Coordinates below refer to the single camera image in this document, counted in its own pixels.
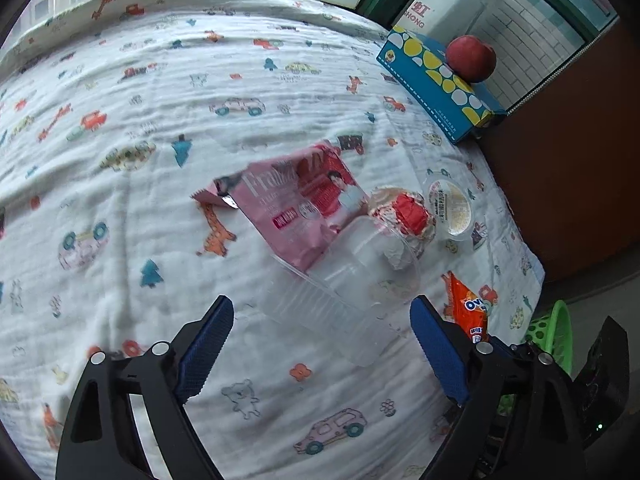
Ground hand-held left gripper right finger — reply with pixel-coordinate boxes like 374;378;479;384
409;295;586;480

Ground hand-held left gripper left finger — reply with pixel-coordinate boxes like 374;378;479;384
55;296;235;480

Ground green plastic basket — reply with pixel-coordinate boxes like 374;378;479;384
495;300;574;423

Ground clear ribbed plastic box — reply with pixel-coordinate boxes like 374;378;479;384
269;252;401;367

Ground orange snack wrapper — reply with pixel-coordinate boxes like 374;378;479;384
442;271;497;344

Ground red white crumpled wrapper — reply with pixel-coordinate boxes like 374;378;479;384
367;186;439;272

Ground small pudding cup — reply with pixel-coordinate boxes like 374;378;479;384
426;176;477;242

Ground pink snack wrapper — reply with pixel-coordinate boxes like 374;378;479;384
191;142;372;272

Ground brown wooden wardrobe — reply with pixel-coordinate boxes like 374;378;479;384
472;10;640;293

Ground printed white blanket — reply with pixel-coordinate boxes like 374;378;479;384
0;0;547;480

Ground blue dotted tissue box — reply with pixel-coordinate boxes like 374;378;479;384
376;25;507;145

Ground red apple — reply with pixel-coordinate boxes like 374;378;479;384
445;35;498;84

